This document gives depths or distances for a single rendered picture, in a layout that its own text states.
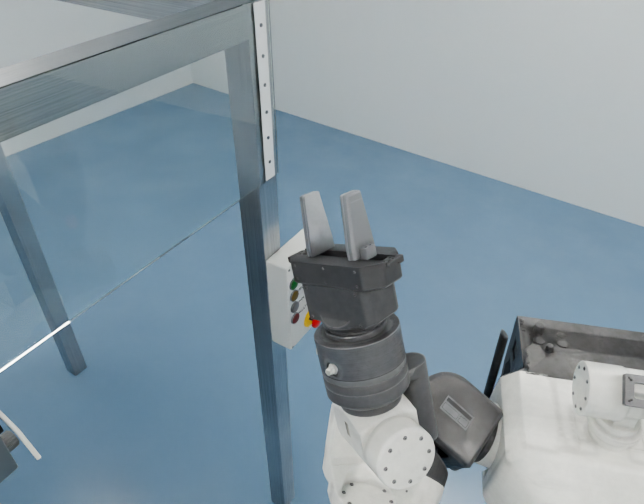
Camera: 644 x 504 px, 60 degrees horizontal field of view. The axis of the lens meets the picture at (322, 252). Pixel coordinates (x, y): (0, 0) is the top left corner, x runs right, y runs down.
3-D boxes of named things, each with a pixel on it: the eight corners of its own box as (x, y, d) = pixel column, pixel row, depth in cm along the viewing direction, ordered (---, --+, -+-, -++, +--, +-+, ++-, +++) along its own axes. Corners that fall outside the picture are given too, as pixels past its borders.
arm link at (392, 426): (308, 361, 59) (329, 449, 63) (351, 404, 50) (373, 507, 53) (398, 326, 63) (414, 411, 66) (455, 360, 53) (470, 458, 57)
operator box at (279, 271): (327, 310, 148) (328, 231, 133) (291, 350, 137) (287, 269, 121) (308, 302, 151) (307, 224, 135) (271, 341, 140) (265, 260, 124)
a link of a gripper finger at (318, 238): (299, 197, 52) (313, 259, 54) (322, 188, 54) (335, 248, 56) (288, 198, 53) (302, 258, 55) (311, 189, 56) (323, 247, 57)
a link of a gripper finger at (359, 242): (358, 187, 51) (369, 250, 53) (335, 197, 49) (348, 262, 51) (371, 187, 50) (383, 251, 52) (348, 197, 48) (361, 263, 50)
